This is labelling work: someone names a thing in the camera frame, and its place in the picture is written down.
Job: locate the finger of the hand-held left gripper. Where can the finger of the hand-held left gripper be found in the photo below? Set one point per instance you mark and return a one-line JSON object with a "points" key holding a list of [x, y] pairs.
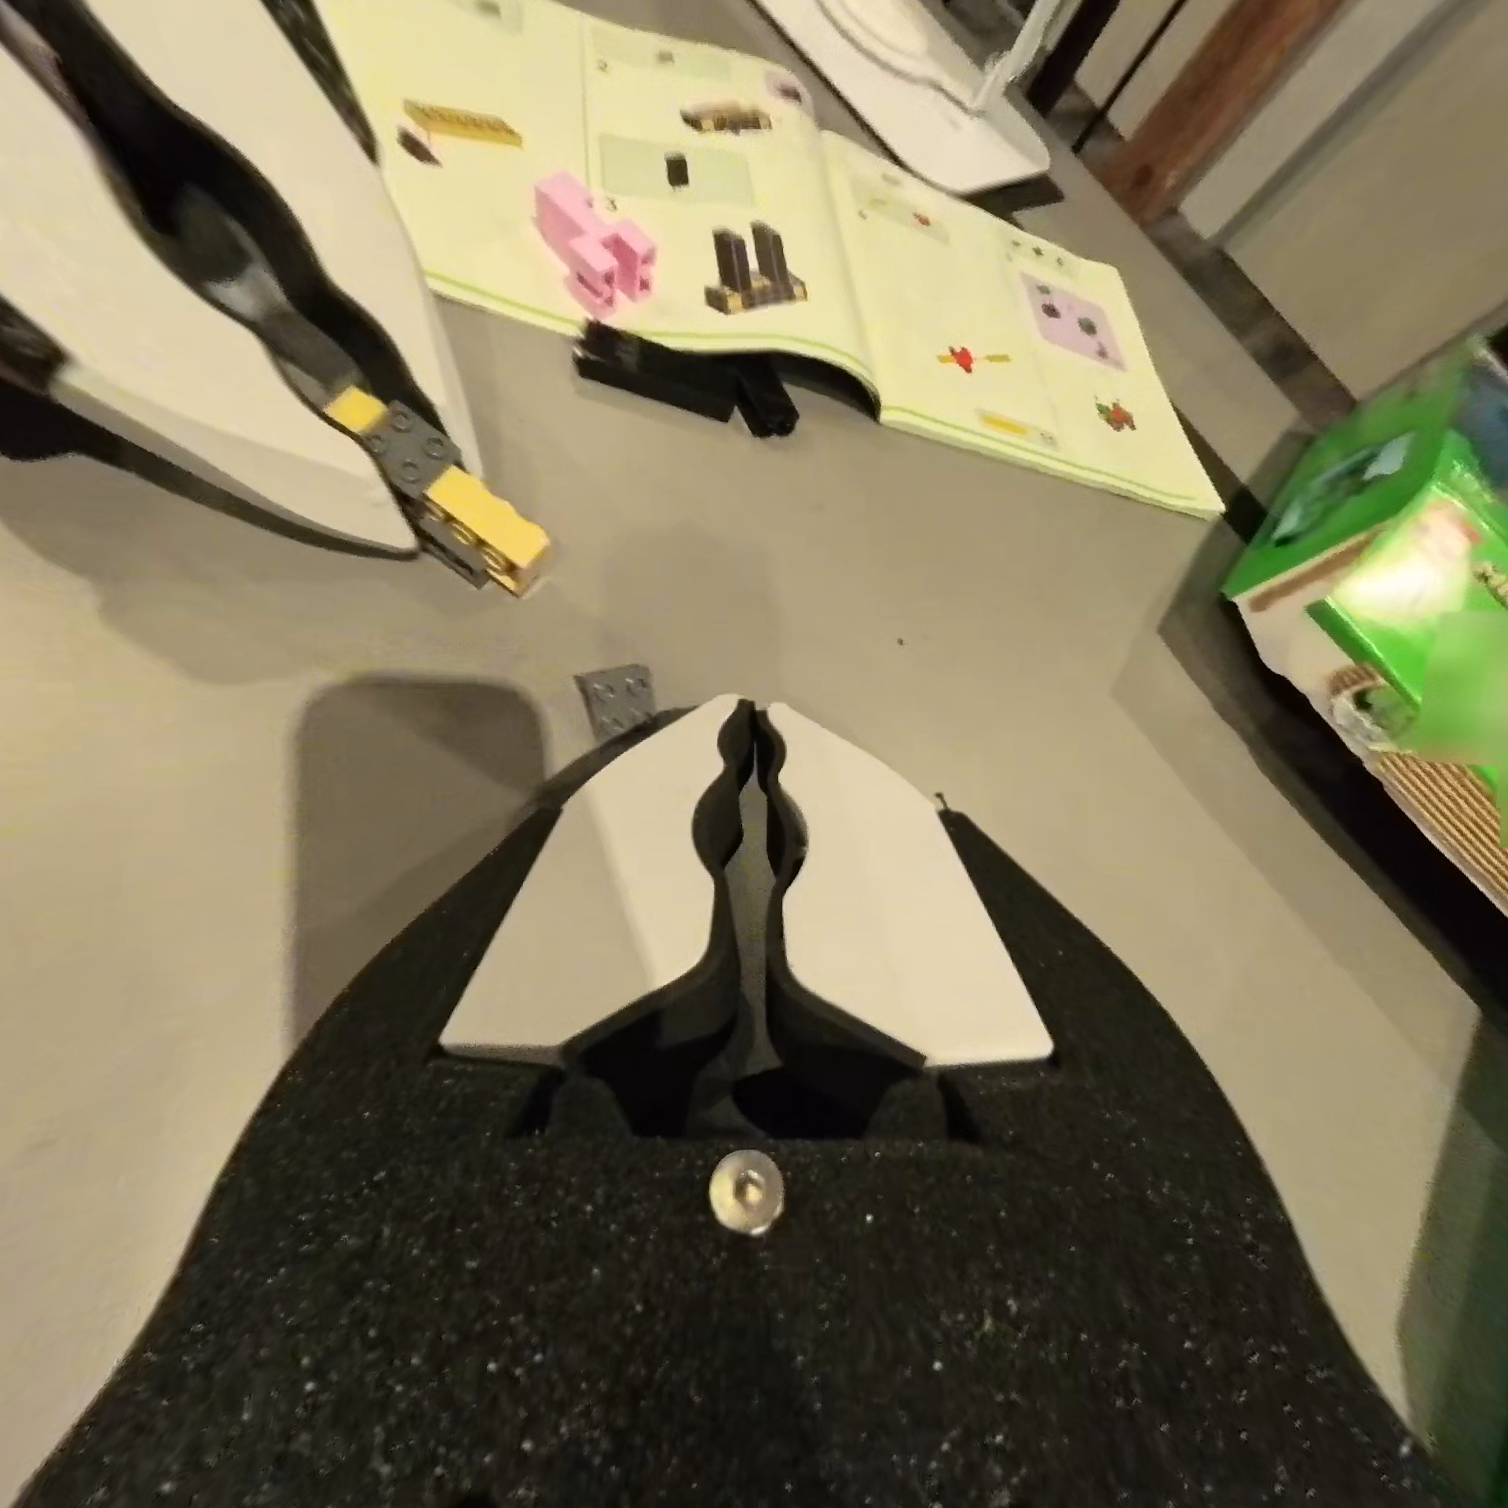
{"points": [[177, 389], [296, 154]]}

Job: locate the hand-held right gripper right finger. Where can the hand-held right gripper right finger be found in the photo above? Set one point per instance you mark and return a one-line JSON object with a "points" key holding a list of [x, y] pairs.
{"points": [[897, 920]]}

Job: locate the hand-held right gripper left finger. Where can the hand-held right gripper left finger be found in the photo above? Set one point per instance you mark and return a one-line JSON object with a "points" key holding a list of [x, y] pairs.
{"points": [[613, 897]]}

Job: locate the dark grey square plate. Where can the dark grey square plate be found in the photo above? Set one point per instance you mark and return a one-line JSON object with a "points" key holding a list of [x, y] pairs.
{"points": [[412, 448], [613, 701]]}

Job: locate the long yellow building brick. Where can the long yellow building brick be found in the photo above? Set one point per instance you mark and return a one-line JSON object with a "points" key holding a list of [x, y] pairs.
{"points": [[495, 536]]}

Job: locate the pink brick figure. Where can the pink brick figure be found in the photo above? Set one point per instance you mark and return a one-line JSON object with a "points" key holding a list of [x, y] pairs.
{"points": [[577, 224]]}

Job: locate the long black brick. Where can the long black brick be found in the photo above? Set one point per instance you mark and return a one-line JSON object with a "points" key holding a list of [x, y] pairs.
{"points": [[660, 373]]}

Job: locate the short black brick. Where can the short black brick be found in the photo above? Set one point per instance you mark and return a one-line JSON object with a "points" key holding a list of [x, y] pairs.
{"points": [[766, 402]]}

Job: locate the green cardboard box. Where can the green cardboard box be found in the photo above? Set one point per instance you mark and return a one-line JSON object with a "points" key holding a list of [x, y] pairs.
{"points": [[1355, 520]]}

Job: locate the pale green instruction booklet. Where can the pale green instruction booklet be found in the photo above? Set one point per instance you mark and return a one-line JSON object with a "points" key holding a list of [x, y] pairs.
{"points": [[944, 296]]}

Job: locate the white lamp base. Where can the white lamp base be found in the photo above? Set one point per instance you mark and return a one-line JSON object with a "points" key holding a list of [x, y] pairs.
{"points": [[920, 107]]}

